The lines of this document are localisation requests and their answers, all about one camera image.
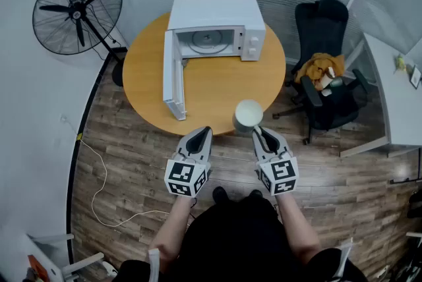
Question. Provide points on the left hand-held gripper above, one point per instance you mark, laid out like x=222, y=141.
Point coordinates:
x=184, y=175

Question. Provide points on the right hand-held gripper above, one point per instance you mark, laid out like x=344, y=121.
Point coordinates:
x=280, y=175

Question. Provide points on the white microwave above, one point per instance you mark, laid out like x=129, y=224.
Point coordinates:
x=216, y=12

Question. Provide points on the person's right forearm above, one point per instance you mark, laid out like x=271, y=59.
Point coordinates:
x=298, y=228

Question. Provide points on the person's left forearm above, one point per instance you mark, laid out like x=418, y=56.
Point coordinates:
x=171, y=228

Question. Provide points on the person's black right shoe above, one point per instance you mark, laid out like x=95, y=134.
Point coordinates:
x=255, y=193

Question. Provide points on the person's black shoe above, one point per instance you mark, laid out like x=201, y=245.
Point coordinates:
x=220, y=195
x=255, y=193

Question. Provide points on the person's black left shoe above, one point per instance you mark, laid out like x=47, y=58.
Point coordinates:
x=220, y=195

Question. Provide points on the small white object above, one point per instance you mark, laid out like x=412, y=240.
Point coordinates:
x=326, y=92

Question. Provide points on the pale green bottle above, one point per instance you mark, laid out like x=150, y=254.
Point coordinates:
x=338, y=82

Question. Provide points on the orange cloth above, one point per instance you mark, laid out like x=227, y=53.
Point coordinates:
x=321, y=63

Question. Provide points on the person's black clothing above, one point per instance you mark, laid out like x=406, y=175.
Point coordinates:
x=237, y=241

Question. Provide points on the white desk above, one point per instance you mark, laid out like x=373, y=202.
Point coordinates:
x=395, y=102

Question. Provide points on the black office chair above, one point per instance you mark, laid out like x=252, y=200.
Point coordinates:
x=321, y=23

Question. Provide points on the white slipper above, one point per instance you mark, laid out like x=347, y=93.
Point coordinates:
x=109, y=269

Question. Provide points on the black bag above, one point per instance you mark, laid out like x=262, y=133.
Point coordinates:
x=416, y=205

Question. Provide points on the black standing fan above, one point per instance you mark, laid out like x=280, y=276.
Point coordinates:
x=77, y=10

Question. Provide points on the white metal rack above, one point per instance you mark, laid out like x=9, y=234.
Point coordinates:
x=66, y=269

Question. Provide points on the black and grey equipment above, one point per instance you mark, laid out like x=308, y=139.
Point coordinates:
x=410, y=264

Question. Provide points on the orange box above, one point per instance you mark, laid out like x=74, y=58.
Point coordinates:
x=34, y=269

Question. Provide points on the white wall socket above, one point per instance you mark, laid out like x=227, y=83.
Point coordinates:
x=64, y=118

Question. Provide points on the black picture frame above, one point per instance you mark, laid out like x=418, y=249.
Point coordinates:
x=415, y=76

